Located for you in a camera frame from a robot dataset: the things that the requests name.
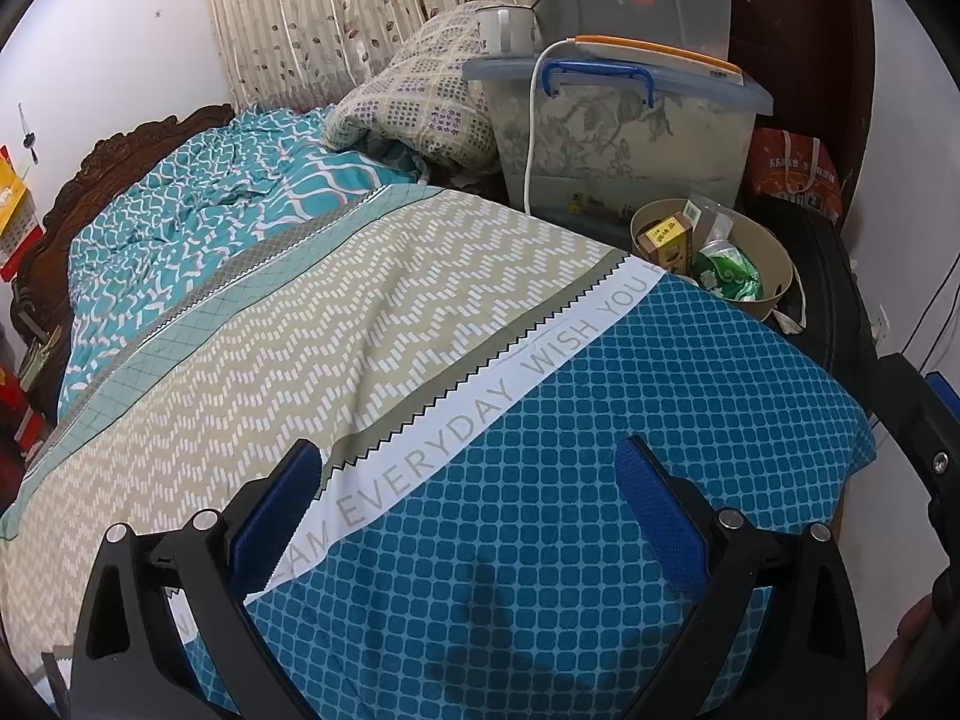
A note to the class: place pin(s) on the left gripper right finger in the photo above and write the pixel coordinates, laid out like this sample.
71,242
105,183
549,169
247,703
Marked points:
773,632

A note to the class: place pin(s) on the white metal mug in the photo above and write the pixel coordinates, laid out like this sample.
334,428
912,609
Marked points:
508,31

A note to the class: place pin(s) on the person's right hand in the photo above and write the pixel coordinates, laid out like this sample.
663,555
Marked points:
881,678

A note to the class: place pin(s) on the orange plastic bag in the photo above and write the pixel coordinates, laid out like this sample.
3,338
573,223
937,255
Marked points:
796,168

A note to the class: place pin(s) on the patterned blue bed cover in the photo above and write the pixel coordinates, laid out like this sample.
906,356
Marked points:
466,372

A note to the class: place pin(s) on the yellow red wall calendar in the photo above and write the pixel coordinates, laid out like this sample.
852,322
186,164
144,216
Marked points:
20,227

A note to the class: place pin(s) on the hanging keys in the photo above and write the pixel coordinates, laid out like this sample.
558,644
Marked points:
29,137

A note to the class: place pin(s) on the clear plastic bottle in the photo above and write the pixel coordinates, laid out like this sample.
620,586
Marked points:
710,220

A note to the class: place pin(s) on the green crushed can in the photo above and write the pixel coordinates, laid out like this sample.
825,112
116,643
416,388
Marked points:
726,272

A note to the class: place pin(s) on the beige round trash bin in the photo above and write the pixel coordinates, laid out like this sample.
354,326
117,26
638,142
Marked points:
755,241

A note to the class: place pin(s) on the pink carton box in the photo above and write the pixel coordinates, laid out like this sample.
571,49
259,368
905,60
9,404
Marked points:
668,244

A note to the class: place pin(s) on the red gift box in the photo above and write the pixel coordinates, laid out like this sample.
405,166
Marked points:
23,428

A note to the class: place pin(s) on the clear storage bin blue handle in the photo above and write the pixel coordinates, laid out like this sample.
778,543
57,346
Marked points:
580,135

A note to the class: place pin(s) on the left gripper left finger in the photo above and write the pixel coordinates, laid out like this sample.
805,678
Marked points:
129,660

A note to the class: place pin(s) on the checkered grey pillow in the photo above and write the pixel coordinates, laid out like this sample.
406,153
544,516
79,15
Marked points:
423,100

